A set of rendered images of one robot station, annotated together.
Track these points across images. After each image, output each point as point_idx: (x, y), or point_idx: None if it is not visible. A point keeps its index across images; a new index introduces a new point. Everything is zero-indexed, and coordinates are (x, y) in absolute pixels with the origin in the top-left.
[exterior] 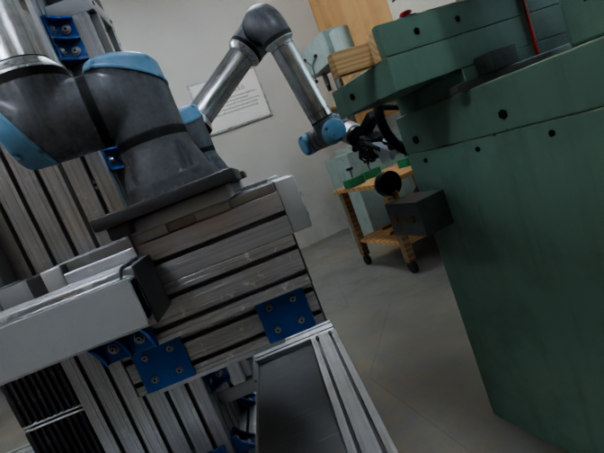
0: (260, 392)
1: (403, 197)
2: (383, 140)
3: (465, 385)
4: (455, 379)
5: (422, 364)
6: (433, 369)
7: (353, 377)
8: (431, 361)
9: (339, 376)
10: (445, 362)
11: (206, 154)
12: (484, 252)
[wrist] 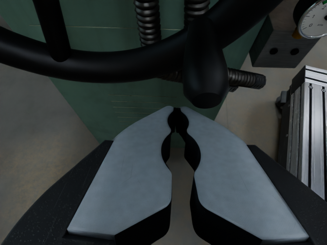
0: None
1: (293, 23)
2: (161, 196)
3: (190, 182)
4: (190, 193)
5: (191, 238)
6: (191, 220)
7: (307, 164)
8: (183, 233)
9: (318, 178)
10: (177, 219)
11: None
12: None
